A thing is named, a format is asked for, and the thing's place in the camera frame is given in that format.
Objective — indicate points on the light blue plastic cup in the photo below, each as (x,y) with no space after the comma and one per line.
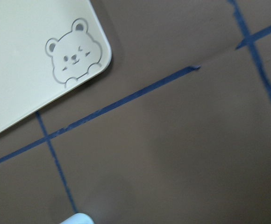
(78,218)

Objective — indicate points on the cream bear serving tray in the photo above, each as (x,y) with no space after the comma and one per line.
(47,48)

